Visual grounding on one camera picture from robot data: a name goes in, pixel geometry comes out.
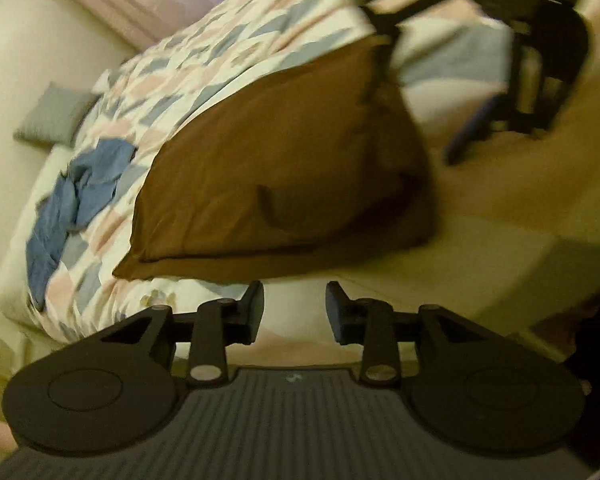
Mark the brown garment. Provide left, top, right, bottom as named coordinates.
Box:
left=114, top=36, right=438, bottom=284

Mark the grey striped pillow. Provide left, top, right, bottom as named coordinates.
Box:
left=14, top=82, right=99, bottom=148

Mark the white mattress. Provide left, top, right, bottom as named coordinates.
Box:
left=0, top=71, right=131, bottom=340

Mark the blue denim garment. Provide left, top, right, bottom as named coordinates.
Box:
left=26, top=138, right=136, bottom=312

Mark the checkered teddy bear quilt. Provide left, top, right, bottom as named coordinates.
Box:
left=24, top=0, right=516, bottom=346

